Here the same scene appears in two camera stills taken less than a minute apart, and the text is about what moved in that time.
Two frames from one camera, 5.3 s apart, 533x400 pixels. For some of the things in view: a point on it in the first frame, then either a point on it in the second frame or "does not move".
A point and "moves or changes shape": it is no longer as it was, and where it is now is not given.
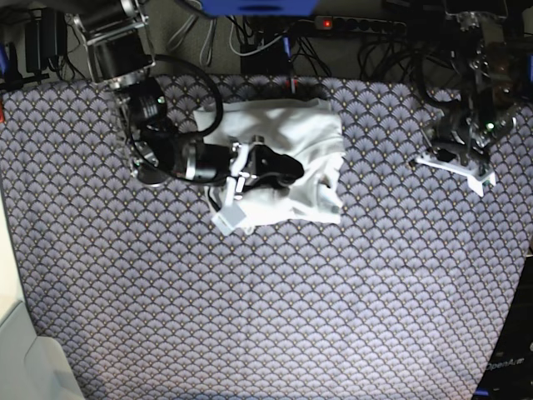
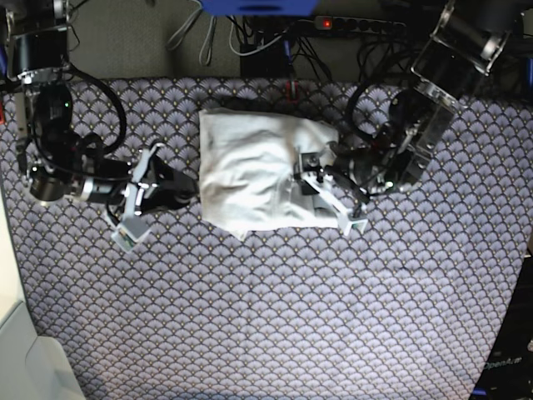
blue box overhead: [259, 8] does not move
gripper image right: [465, 137] to [356, 157]
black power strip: [327, 22] does not move
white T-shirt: [307, 129] moves or changes shape
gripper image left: [209, 163] to [109, 182]
